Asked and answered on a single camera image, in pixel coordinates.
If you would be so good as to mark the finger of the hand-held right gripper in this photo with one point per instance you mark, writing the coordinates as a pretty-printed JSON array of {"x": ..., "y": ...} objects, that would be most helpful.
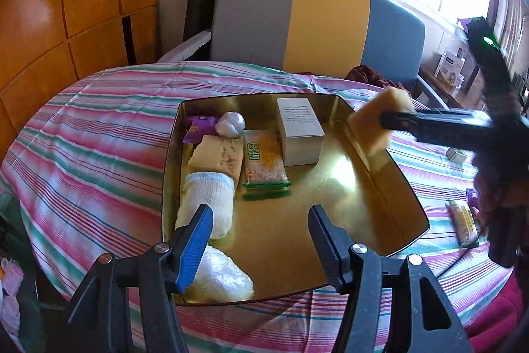
[{"x": 446, "y": 123}]

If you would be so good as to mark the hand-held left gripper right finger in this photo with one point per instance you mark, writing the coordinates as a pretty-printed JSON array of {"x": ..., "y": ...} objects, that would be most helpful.
[{"x": 324, "y": 245}]

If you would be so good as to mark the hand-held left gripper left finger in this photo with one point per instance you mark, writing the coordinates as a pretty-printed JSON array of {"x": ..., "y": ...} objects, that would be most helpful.
[{"x": 194, "y": 249}]

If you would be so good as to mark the plastic-wrapped white bundle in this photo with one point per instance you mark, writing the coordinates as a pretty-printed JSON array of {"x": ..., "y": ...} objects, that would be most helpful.
[{"x": 225, "y": 278}]

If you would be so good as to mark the white sock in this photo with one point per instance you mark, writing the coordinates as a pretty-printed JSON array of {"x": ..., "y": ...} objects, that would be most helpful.
[{"x": 206, "y": 200}]

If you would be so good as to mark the gold metal tray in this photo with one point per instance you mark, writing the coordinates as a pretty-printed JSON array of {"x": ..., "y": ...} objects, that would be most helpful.
[{"x": 330, "y": 187}]

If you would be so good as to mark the small yellow sponge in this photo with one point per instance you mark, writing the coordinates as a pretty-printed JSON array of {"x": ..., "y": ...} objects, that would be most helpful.
[{"x": 368, "y": 121}]

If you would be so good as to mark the large yellow sponge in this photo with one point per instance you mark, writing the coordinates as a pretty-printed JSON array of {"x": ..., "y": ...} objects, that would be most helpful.
[{"x": 215, "y": 156}]

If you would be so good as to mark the cracker packet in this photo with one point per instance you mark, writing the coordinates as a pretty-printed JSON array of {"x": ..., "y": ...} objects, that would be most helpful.
[
  {"x": 465, "y": 220},
  {"x": 262, "y": 158}
]

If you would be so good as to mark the white cardboard box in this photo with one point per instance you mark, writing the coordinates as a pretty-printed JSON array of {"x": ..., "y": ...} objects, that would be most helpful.
[{"x": 299, "y": 129}]

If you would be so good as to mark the purple snack packet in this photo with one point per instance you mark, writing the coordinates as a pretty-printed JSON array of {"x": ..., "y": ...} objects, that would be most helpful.
[
  {"x": 472, "y": 196},
  {"x": 198, "y": 127}
]

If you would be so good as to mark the small white ball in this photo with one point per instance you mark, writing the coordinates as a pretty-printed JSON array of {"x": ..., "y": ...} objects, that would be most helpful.
[{"x": 231, "y": 124}]

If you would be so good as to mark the person's right hand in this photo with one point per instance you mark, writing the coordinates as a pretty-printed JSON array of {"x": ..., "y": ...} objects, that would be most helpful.
[{"x": 492, "y": 191}]

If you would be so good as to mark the wooden desk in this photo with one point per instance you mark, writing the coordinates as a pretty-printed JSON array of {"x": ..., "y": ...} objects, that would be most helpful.
[{"x": 471, "y": 94}]

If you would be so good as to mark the green medicine box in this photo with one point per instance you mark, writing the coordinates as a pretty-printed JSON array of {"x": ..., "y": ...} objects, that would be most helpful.
[{"x": 456, "y": 155}]

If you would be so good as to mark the small white bottle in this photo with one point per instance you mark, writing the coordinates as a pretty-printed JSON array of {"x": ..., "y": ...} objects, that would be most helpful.
[{"x": 459, "y": 80}]

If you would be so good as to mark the white printed carton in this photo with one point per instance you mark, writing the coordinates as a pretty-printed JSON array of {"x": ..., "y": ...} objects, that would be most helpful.
[{"x": 450, "y": 65}]

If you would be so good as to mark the striped curtain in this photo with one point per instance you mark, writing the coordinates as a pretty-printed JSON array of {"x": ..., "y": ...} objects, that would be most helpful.
[{"x": 510, "y": 5}]

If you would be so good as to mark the dark red cloth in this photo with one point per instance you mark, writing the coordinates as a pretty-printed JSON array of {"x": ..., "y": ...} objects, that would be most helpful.
[{"x": 368, "y": 74}]

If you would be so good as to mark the striped tablecloth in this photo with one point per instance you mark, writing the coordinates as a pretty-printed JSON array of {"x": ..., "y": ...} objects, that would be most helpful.
[{"x": 103, "y": 154}]

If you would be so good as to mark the grey yellow blue chair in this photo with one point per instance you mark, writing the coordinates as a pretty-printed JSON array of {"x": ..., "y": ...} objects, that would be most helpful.
[{"x": 330, "y": 22}]

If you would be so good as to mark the pink white cloth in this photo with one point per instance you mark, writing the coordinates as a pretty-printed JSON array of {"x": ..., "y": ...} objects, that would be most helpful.
[{"x": 10, "y": 282}]

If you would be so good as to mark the red blanket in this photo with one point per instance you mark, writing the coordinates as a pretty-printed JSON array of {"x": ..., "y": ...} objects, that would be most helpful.
[{"x": 500, "y": 311}]

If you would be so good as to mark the wooden wardrobe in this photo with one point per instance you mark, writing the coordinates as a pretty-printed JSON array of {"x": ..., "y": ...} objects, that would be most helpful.
[{"x": 62, "y": 5}]

